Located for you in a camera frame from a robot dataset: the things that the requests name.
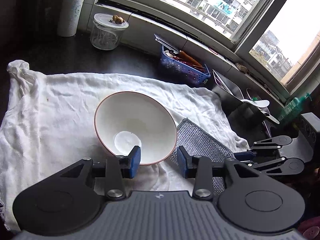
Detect white ceramic bowl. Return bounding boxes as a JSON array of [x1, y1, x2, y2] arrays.
[[94, 91, 177, 165]]

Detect brown-handled kitchen knife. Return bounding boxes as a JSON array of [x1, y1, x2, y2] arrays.
[[154, 34, 203, 68]]

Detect window frame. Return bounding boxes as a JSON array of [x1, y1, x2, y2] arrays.
[[100, 0, 320, 100]]

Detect metal sink tray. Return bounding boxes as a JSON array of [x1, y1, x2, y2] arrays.
[[212, 70, 248, 100]]

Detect green dish soap bottle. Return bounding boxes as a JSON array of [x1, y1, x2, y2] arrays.
[[278, 93, 312, 126]]

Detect grey mesh dish cloth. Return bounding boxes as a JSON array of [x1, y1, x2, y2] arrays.
[[167, 118, 235, 192]]

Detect brown lump on windowsill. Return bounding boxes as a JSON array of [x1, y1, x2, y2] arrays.
[[235, 63, 248, 74]]

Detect blue plastic basket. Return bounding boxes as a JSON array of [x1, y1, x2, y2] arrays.
[[160, 46, 211, 86]]

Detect glass jar with lid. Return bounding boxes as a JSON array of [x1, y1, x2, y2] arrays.
[[90, 13, 129, 50]]

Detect white paper towel roll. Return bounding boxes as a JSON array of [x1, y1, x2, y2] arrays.
[[57, 0, 84, 37]]

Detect ginger piece on jar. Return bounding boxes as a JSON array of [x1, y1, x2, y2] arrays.
[[111, 15, 125, 25]]

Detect white rice spoon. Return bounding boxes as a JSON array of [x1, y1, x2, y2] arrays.
[[241, 99, 270, 108]]

